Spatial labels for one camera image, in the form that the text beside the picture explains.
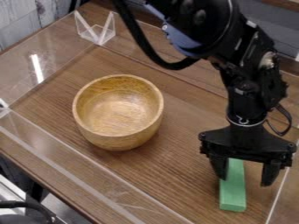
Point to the green rectangular block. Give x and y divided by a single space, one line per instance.
232 191

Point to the black metal table frame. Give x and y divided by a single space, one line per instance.
25 201

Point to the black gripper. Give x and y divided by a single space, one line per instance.
251 144

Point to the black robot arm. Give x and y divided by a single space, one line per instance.
209 30

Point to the clear acrylic corner bracket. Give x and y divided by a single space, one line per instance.
95 33

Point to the brown wooden bowl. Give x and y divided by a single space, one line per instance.
117 110

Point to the clear acrylic tray wall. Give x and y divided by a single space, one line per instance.
159 184

